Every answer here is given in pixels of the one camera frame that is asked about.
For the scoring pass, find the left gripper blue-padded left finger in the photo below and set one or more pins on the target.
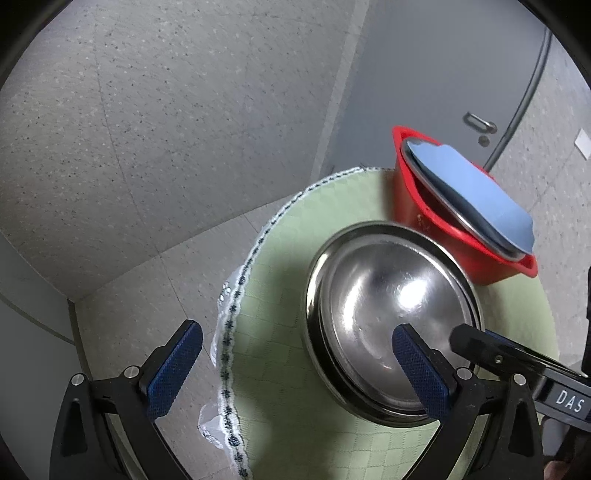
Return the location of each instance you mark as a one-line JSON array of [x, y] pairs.
[[83, 446]]

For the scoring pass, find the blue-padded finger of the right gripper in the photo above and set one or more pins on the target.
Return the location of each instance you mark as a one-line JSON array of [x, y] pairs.
[[500, 355]]

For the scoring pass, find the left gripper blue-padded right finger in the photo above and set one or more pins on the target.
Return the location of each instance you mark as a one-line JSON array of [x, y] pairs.
[[511, 445]]

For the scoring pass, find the medium shiny steel bowl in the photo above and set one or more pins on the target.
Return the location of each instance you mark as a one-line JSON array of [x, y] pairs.
[[341, 388]]

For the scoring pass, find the blue plastic bowl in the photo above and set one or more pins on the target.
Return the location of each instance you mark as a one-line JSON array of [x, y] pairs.
[[480, 193]]

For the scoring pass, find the small plain steel bowl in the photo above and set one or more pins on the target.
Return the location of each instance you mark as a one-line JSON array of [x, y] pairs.
[[375, 282]]

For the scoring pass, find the round table with lace cloth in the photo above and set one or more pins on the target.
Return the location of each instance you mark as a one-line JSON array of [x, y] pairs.
[[277, 419]]

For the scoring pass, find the red plastic basin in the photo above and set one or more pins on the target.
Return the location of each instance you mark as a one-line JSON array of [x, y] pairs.
[[416, 207]]

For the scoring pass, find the grey door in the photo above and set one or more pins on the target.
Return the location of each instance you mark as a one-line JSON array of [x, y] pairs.
[[424, 65]]

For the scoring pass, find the metal door handle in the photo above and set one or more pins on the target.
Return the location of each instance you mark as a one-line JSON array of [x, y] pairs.
[[479, 124]]

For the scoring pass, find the white wall switch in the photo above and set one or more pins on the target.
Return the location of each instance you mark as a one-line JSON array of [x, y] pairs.
[[583, 144]]

